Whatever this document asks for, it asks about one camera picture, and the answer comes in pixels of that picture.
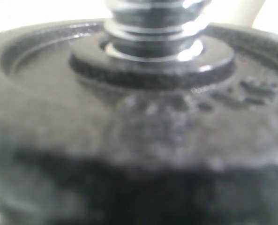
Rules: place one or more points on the chrome threaded dumbbell bar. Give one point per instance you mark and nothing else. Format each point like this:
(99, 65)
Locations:
(155, 30)

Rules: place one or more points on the black weight plate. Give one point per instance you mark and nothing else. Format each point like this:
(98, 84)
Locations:
(78, 147)

